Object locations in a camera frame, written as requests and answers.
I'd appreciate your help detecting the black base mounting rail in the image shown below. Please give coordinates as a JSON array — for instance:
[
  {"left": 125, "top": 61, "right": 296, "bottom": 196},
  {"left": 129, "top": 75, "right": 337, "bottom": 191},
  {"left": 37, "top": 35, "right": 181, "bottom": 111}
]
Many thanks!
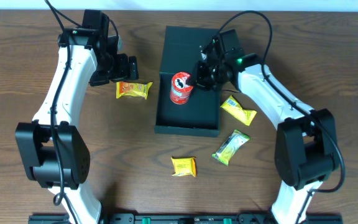
[{"left": 28, "top": 213, "right": 343, "bottom": 224}]

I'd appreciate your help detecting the yellow wafer snack packet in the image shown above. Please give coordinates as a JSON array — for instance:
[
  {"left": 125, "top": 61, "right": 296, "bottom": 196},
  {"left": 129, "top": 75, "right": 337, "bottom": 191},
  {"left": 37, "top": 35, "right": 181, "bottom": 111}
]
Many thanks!
[{"left": 221, "top": 95, "right": 257, "bottom": 126}]

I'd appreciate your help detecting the red Pringles can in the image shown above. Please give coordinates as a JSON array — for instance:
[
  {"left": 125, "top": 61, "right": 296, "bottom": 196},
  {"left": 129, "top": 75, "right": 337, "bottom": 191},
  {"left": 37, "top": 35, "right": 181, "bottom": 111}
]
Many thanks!
[{"left": 170, "top": 72, "right": 193, "bottom": 105}]

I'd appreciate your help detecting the green white snack packet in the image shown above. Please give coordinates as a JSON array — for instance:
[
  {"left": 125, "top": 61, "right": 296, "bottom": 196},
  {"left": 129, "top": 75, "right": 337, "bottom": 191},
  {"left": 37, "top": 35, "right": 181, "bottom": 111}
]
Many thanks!
[{"left": 212, "top": 129, "right": 250, "bottom": 166}]

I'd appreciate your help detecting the small yellow square snack packet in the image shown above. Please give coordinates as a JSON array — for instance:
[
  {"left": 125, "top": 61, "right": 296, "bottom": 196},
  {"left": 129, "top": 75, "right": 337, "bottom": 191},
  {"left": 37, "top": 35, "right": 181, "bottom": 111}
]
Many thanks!
[{"left": 171, "top": 157, "right": 196, "bottom": 177}]

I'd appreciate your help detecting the yellow peanut butter snack packet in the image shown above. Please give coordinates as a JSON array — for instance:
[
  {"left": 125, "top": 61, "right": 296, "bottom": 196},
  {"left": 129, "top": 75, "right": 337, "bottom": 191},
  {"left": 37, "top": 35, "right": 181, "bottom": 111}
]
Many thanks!
[{"left": 116, "top": 82, "right": 153, "bottom": 99}]

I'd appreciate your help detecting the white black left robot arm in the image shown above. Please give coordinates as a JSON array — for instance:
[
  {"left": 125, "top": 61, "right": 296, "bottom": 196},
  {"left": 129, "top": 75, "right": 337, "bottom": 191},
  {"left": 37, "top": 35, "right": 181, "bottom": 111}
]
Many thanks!
[{"left": 15, "top": 9, "right": 139, "bottom": 223}]

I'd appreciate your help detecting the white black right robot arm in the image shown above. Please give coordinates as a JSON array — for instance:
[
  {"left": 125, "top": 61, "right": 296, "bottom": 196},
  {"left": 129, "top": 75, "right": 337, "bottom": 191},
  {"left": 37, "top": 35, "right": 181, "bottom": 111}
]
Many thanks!
[{"left": 188, "top": 29, "right": 345, "bottom": 223}]

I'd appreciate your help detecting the black gift box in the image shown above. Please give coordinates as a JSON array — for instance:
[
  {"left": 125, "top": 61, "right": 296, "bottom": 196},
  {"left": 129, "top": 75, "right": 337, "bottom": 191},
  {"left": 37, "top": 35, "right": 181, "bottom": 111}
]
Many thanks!
[{"left": 154, "top": 26, "right": 220, "bottom": 137}]

